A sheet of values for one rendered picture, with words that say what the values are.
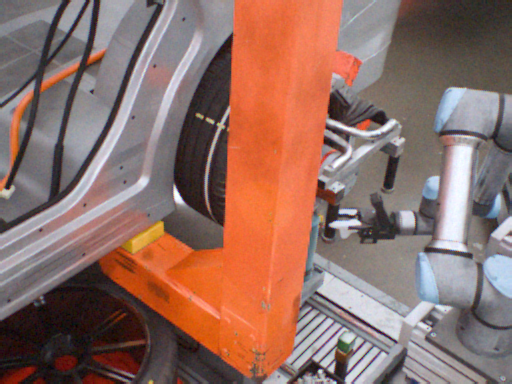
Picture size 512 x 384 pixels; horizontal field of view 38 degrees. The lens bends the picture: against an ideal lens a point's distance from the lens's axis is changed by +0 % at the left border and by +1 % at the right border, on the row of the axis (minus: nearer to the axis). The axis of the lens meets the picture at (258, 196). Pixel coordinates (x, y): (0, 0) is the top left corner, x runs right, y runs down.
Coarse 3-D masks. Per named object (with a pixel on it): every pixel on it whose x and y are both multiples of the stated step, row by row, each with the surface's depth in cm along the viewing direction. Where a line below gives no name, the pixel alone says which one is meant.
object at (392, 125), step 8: (328, 120) 227; (392, 120) 229; (336, 128) 226; (344, 128) 225; (352, 128) 224; (384, 128) 225; (392, 128) 229; (360, 136) 223; (368, 136) 223; (376, 136) 224
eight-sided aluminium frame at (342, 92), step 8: (336, 80) 226; (344, 80) 230; (336, 88) 228; (344, 88) 233; (336, 96) 240; (344, 96) 235; (352, 96) 240; (344, 104) 246; (344, 112) 250; (344, 136) 259; (352, 136) 255; (352, 144) 257; (320, 200) 258; (320, 208) 259
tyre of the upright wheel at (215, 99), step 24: (216, 72) 222; (216, 96) 219; (192, 120) 222; (216, 120) 217; (336, 120) 257; (192, 144) 222; (216, 144) 217; (192, 168) 226; (216, 168) 218; (192, 192) 232; (216, 192) 223; (216, 216) 234
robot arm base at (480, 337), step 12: (468, 312) 183; (456, 324) 188; (468, 324) 182; (480, 324) 179; (468, 336) 182; (480, 336) 179; (492, 336) 178; (504, 336) 178; (468, 348) 183; (480, 348) 180; (492, 348) 180; (504, 348) 180
